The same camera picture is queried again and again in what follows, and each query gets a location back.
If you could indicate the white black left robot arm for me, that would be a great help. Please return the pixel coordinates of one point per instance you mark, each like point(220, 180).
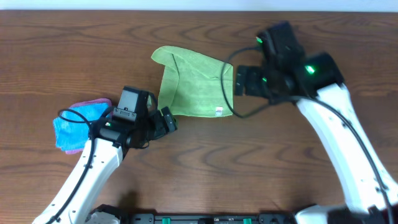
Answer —
point(110, 137)

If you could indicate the purple folded microfiber cloth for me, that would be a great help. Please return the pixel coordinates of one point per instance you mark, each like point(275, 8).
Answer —
point(78, 133)

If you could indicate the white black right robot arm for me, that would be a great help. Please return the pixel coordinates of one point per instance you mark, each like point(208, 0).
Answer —
point(317, 88)

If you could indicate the green microfiber cloth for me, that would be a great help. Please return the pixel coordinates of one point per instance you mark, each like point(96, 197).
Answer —
point(194, 84)

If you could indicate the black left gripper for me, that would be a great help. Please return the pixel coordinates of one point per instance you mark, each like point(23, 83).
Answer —
point(158, 125)

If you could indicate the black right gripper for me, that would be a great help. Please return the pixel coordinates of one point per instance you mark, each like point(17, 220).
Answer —
point(250, 88)

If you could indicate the blue folded microfiber cloth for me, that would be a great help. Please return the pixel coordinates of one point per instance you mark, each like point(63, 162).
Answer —
point(60, 128)

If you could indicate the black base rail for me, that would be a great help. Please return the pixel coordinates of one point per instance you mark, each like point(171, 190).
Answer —
point(262, 218)

